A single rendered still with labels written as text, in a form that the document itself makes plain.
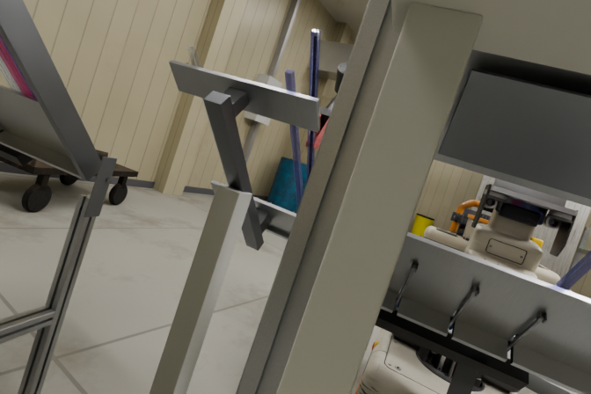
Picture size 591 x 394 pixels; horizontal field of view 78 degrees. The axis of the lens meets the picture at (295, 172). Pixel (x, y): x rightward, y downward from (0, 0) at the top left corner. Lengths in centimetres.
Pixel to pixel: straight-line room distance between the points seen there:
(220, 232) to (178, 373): 32
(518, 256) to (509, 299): 75
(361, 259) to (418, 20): 10
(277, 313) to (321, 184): 11
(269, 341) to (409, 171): 21
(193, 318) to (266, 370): 54
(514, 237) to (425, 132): 139
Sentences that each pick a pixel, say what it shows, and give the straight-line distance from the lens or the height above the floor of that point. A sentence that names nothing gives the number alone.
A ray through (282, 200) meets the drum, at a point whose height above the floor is 20.
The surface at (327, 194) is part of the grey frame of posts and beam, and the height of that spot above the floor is 90.
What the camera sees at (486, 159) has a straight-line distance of 52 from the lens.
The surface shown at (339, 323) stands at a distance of 17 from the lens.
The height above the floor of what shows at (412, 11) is 100.
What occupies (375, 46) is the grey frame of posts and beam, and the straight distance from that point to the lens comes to 32.
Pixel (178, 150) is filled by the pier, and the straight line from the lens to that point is 459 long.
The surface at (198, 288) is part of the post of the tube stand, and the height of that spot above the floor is 58.
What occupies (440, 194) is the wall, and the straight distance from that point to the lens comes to 889.
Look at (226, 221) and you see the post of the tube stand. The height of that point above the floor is 74.
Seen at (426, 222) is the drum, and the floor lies 49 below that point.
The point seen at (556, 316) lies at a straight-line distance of 80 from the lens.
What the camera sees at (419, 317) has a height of 69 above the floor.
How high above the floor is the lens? 92
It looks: 2 degrees down
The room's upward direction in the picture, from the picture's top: 19 degrees clockwise
